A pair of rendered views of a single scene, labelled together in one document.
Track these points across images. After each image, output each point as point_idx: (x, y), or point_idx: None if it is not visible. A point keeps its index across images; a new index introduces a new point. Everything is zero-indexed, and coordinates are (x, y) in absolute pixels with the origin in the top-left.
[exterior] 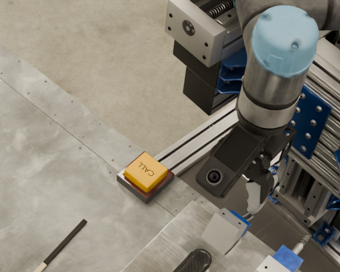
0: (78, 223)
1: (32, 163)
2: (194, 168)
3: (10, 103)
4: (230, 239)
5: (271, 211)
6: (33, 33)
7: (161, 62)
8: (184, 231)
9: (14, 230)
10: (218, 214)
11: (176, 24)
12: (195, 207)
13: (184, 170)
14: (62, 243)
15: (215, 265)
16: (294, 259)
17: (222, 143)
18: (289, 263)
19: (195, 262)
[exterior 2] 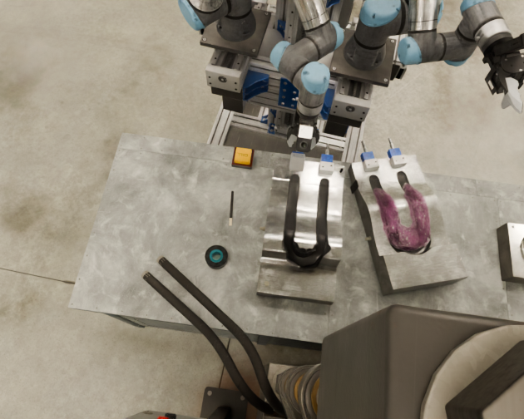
0: (230, 194)
1: (190, 181)
2: (227, 138)
3: (158, 160)
4: (303, 164)
5: (274, 138)
6: (89, 113)
7: (167, 91)
8: (281, 171)
9: (207, 213)
10: (293, 156)
11: (214, 80)
12: (278, 159)
13: (224, 142)
14: (231, 205)
15: (302, 177)
16: (329, 157)
17: (299, 130)
18: (328, 160)
19: (294, 180)
